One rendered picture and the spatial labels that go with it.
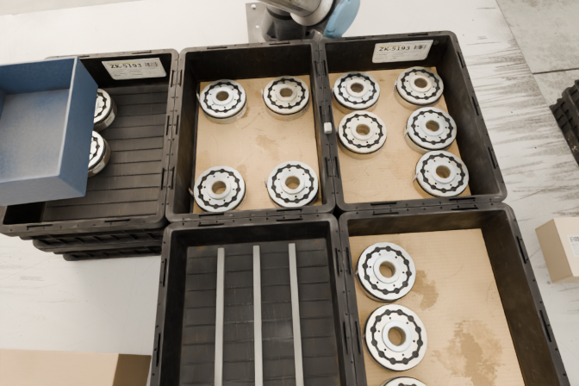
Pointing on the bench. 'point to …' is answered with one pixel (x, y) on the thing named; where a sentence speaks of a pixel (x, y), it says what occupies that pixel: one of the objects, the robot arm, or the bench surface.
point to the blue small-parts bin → (45, 129)
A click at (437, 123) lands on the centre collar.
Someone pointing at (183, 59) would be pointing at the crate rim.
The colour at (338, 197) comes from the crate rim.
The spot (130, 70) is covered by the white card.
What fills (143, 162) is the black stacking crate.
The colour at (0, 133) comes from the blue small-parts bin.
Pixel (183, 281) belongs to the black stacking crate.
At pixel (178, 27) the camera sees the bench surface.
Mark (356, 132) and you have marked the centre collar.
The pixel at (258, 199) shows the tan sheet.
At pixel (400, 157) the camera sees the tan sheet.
